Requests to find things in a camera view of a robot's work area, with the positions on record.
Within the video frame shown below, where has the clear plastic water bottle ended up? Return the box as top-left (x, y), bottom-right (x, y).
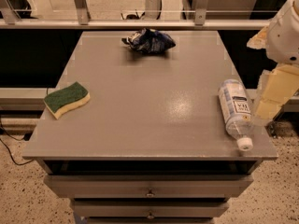
top-left (218, 79), bottom-right (253, 151)

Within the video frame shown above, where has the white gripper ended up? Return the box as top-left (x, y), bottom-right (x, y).
top-left (247, 0), bottom-right (299, 120)

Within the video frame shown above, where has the black floor cable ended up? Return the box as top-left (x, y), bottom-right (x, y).
top-left (0, 121), bottom-right (35, 167)

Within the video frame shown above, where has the grey drawer cabinet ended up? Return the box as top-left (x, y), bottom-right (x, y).
top-left (23, 31), bottom-right (277, 224)

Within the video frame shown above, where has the metal railing frame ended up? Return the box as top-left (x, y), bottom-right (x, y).
top-left (0, 0), bottom-right (275, 30)

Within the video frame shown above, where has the drawer with knob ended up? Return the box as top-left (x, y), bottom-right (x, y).
top-left (44, 175), bottom-right (253, 199)
top-left (71, 199), bottom-right (229, 219)

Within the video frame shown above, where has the blue chip bag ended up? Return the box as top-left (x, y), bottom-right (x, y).
top-left (121, 28), bottom-right (176, 54)

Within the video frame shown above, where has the green yellow sponge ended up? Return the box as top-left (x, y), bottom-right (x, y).
top-left (44, 82), bottom-right (91, 119)

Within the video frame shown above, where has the top drawer with knob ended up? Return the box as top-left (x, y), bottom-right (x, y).
top-left (44, 175), bottom-right (253, 199)

